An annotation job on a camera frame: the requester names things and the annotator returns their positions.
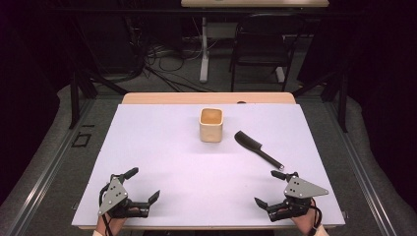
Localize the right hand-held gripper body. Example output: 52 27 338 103
267 176 329 223

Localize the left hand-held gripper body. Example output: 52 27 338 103
97 175 151 220

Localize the person's left hand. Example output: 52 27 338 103
95 206 141 236

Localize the person's right hand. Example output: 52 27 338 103
277 206 325 236

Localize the white table mat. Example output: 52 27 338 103
71 103 346 228

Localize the black comb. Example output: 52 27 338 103
233 130 285 171

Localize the cream square cup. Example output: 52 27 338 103
199 107 224 144

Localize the black metal stand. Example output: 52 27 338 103
292 69 350 134
68 68 130 130

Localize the wooden table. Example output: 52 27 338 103
78 91 339 231

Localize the black folding chair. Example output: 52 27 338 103
228 13 307 93

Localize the white-legged desk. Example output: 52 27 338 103
180 0 330 85

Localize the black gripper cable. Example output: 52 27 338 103
308 197 324 235
97 183 114 236

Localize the bundle of floor cables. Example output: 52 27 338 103
129 38 215 93

